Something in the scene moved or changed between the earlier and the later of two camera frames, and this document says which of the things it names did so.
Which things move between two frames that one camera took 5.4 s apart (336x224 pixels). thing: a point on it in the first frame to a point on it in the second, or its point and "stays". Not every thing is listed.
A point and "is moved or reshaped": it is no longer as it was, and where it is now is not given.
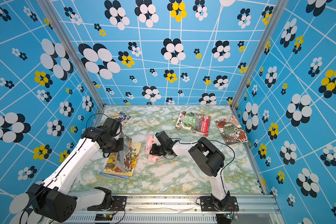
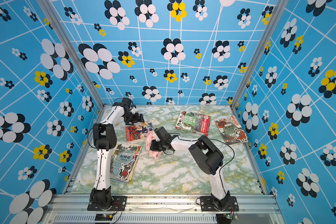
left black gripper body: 116,145 to 131,118
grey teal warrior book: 123,157 is moved or reshaped
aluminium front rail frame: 259,209 stays
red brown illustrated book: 231,130 stays
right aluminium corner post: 279,8 stays
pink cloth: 150,141 is moved or reshaped
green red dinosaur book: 193,122 stays
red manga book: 123,118 is moved or reshaped
